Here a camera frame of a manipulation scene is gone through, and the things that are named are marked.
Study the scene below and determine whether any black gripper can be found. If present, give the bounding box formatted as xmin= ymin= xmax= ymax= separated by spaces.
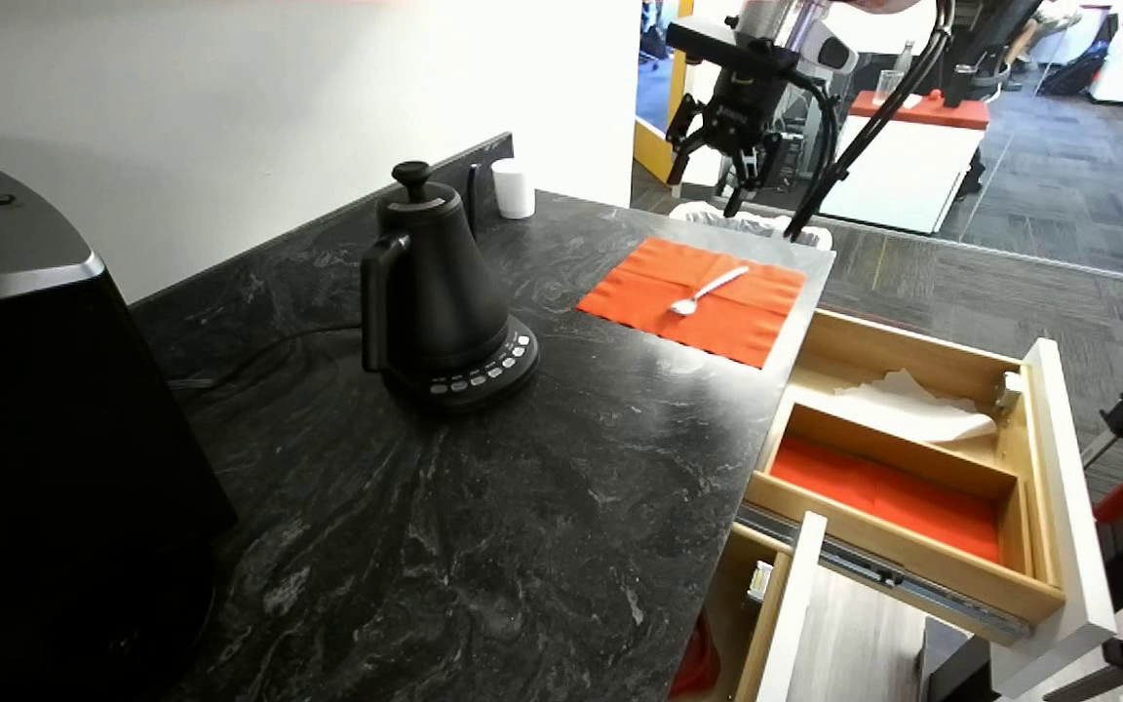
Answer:
xmin=675 ymin=53 xmax=803 ymax=223

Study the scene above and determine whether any white spoon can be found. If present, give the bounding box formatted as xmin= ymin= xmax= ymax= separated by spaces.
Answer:
xmin=666 ymin=261 xmax=752 ymax=322

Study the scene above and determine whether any orange place mat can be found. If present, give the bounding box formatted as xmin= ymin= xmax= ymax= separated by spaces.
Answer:
xmin=573 ymin=232 xmax=807 ymax=370

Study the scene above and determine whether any orange drawer liner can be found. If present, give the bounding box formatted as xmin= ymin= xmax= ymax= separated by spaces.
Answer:
xmin=768 ymin=434 xmax=1011 ymax=565

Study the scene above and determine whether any small white-fronted drawer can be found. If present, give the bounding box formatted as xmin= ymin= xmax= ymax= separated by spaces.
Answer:
xmin=666 ymin=505 xmax=834 ymax=702

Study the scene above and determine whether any red item in small drawer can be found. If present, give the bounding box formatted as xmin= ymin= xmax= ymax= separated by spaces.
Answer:
xmin=669 ymin=619 xmax=723 ymax=697

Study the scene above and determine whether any wooden drawer with compartments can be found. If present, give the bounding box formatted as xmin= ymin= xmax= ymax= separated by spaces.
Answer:
xmin=739 ymin=305 xmax=1123 ymax=653

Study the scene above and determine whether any white cabinet red top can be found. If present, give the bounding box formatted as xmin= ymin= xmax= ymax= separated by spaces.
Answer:
xmin=814 ymin=85 xmax=992 ymax=237

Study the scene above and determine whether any white ceramic mug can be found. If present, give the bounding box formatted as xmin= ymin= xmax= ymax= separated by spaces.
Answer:
xmin=487 ymin=157 xmax=536 ymax=223

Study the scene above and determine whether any black gooseneck electric kettle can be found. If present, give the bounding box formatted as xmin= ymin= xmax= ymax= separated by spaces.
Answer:
xmin=358 ymin=157 xmax=545 ymax=415

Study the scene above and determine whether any black office chair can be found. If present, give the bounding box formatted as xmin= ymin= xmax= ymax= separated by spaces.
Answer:
xmin=935 ymin=0 xmax=1043 ymax=109

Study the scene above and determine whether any white folded cloth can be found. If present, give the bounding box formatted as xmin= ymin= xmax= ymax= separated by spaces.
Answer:
xmin=803 ymin=365 xmax=1007 ymax=453

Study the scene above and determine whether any black pod coffee machine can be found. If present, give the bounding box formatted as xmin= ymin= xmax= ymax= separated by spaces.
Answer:
xmin=0 ymin=144 xmax=243 ymax=702

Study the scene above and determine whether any yellow door frame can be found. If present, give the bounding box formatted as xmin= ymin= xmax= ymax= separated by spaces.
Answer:
xmin=630 ymin=0 xmax=699 ymax=190

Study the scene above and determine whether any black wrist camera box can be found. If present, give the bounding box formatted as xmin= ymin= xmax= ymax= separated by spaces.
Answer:
xmin=661 ymin=15 xmax=853 ymax=76

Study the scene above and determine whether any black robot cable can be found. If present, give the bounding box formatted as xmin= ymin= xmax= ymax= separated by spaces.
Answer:
xmin=779 ymin=0 xmax=964 ymax=246

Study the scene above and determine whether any black kettle power cord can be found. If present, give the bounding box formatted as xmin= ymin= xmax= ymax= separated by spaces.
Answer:
xmin=168 ymin=320 xmax=371 ymax=392

